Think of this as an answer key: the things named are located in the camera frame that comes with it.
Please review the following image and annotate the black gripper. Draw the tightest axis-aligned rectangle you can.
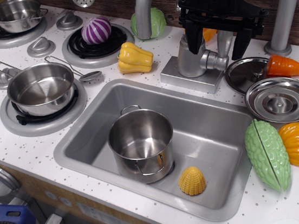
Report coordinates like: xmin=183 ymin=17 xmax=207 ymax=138
xmin=179 ymin=0 xmax=268 ymax=61

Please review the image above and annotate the grey faucet lever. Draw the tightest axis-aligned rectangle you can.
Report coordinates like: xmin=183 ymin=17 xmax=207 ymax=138
xmin=200 ymin=30 xmax=233 ymax=71

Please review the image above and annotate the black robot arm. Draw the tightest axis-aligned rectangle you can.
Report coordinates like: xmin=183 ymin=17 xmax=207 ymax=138
xmin=179 ymin=0 xmax=268 ymax=61

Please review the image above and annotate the orange toy behind faucet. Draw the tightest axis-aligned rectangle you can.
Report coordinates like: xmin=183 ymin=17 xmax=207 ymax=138
xmin=203 ymin=28 xmax=218 ymax=42

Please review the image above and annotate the steel pot lid dark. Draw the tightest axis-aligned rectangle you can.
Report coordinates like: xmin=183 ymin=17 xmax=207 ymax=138
xmin=225 ymin=57 xmax=269 ymax=94

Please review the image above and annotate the grey toy faucet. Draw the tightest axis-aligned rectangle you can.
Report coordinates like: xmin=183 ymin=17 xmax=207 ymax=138
xmin=133 ymin=0 xmax=234 ymax=103

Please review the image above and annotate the green toy cabbage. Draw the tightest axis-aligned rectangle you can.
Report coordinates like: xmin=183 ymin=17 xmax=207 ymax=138
xmin=131 ymin=7 xmax=167 ymax=39

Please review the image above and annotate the orange toy carrot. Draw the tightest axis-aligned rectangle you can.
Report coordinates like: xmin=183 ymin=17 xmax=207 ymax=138
xmin=266 ymin=54 xmax=299 ymax=77

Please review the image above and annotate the yellow toy bell pepper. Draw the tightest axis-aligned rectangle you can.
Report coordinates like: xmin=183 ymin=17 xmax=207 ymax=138
xmin=118 ymin=42 xmax=154 ymax=74

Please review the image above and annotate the steel pot lid upturned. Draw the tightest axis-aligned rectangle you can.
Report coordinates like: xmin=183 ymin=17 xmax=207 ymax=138
xmin=245 ymin=77 xmax=299 ymax=123

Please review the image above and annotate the green toy bitter gourd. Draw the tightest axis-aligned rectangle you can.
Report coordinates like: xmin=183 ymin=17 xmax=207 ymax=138
xmin=244 ymin=119 xmax=291 ymax=191

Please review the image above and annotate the purple striped toy onion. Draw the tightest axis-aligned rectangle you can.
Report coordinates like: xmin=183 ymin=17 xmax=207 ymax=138
xmin=81 ymin=16 xmax=112 ymax=46

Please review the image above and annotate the grey toy sink basin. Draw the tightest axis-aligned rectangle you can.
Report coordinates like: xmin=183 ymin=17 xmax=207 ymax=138
xmin=54 ymin=79 xmax=252 ymax=221

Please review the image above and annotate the steel pot in sink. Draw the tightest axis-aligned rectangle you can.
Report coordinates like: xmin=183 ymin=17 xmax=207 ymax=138
xmin=107 ymin=105 xmax=174 ymax=184

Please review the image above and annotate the steel ladle spoon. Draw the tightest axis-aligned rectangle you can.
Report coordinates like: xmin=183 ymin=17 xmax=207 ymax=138
xmin=44 ymin=55 xmax=102 ymax=82

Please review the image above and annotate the rear right stove burner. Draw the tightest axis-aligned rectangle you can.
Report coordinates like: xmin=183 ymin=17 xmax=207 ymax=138
xmin=62 ymin=24 xmax=134 ymax=69

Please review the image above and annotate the stove burner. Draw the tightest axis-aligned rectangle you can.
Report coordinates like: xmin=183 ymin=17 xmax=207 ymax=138
xmin=0 ymin=19 xmax=47 ymax=49
xmin=62 ymin=24 xmax=134 ymax=69
xmin=0 ymin=76 xmax=92 ymax=142

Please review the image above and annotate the grey stove knob rear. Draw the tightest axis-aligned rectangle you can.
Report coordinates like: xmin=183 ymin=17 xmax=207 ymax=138
xmin=56 ymin=11 xmax=83 ymax=31

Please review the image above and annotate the grey stove knob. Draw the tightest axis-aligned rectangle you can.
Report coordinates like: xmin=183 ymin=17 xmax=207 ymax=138
xmin=27 ymin=37 xmax=56 ymax=58
xmin=56 ymin=11 xmax=83 ymax=31
xmin=0 ymin=68 xmax=19 ymax=90

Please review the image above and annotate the yellow toy corn piece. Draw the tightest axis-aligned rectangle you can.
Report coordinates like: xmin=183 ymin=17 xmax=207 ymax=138
xmin=178 ymin=166 xmax=206 ymax=196

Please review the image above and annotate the grey stove knob middle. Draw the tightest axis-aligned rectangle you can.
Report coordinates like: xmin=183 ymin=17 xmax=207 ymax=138
xmin=27 ymin=37 xmax=56 ymax=58

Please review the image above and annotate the front stove burner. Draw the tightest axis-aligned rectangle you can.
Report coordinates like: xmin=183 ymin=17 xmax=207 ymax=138
xmin=0 ymin=76 xmax=92 ymax=142

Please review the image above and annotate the steel frying pan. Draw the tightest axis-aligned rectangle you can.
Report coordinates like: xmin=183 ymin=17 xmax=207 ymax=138
xmin=5 ymin=62 xmax=75 ymax=117

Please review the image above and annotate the steel bowl pot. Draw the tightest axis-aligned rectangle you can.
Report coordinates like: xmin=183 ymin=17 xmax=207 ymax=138
xmin=0 ymin=0 xmax=48 ymax=34

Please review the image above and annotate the grey stove knob left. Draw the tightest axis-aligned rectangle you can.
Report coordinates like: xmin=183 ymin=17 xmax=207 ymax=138
xmin=0 ymin=68 xmax=19 ymax=90

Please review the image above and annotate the rear left stove burner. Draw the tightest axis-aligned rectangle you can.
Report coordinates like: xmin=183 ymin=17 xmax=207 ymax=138
xmin=0 ymin=19 xmax=47 ymax=49

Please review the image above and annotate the grey vertical post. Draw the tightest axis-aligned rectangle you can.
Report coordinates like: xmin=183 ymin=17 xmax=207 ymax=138
xmin=264 ymin=0 xmax=297 ymax=56

